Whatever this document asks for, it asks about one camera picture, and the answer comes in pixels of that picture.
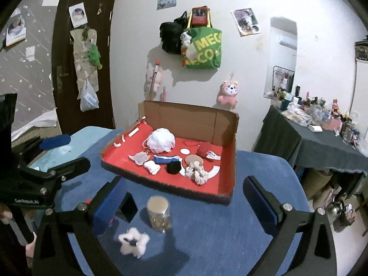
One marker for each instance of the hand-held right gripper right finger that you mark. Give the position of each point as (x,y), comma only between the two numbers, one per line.
(263,207)

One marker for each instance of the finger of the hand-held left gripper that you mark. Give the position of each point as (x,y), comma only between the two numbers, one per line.
(27,145)
(72,165)

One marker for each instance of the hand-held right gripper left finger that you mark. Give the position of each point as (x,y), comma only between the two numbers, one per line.
(107,207)

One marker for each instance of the white fluffy scrunchie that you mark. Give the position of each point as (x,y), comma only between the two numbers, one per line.
(135,244)

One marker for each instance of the beige and white cloth piece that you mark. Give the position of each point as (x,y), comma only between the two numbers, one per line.
(139,158)

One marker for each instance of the blue and white pack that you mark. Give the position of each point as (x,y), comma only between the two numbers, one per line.
(165,159)

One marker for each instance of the black pouf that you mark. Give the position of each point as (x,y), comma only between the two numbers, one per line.
(174,167)

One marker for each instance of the round beige pad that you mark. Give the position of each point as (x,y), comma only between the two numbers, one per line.
(193,159)

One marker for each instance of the cardboard box with red lining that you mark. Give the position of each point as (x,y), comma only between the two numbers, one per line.
(178,118)

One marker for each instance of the person's left hand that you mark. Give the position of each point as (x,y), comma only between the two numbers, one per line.
(4,214)

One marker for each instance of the dark blue cloth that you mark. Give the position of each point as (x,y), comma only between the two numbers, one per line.
(54,142)

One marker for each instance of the light blue sheet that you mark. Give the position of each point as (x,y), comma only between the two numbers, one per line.
(86,135)

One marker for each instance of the clear jar with metal lid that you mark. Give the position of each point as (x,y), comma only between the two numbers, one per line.
(159,215)

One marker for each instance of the clear plastic bag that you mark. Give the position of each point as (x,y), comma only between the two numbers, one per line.
(89,99)

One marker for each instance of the silver kettle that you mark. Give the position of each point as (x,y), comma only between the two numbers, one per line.
(335,211)

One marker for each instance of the table with dark cloth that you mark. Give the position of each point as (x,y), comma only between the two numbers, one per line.
(316,146)

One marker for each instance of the red yarn ball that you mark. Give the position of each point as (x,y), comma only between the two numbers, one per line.
(203,149)

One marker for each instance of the white mesh bath pouf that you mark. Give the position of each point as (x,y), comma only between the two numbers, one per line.
(159,141)

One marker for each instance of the small white box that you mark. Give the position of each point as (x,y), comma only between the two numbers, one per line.
(314,128)

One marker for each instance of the beige hanging organizer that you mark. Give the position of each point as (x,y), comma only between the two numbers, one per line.
(82,60)

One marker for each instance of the clutter of cosmetics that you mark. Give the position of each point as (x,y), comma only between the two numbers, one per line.
(316,109)

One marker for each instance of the green plush toy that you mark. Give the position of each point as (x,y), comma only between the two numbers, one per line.
(94,56)

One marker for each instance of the dark wooden door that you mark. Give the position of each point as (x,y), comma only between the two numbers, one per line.
(63,34)

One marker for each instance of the pink stick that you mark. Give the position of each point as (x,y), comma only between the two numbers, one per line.
(164,93)

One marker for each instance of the pink deer plush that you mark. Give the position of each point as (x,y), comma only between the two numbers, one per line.
(228,95)

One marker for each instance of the stick with orange tip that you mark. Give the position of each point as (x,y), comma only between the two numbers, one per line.
(153,80)

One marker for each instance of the round print door poster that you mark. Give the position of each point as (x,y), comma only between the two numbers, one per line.
(78,14)

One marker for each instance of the black bag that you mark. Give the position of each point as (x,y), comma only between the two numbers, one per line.
(171,34)

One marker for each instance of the white air conditioner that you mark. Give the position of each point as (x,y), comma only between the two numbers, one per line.
(288,42)

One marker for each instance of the green tote bag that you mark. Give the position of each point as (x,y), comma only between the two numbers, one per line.
(207,49)

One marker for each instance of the white plush charm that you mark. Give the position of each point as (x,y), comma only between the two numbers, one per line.
(186,38)

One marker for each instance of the red and yellow bag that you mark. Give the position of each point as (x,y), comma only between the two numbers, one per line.
(199,15)

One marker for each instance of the photo wall poster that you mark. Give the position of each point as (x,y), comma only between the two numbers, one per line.
(245,21)

